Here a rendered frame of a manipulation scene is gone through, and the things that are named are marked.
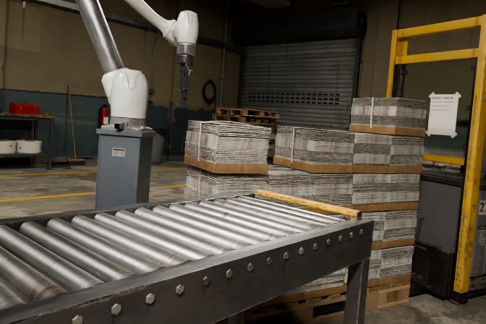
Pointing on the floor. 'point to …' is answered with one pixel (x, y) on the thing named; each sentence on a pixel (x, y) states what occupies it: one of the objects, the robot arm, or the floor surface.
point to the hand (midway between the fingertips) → (182, 98)
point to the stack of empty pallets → (246, 116)
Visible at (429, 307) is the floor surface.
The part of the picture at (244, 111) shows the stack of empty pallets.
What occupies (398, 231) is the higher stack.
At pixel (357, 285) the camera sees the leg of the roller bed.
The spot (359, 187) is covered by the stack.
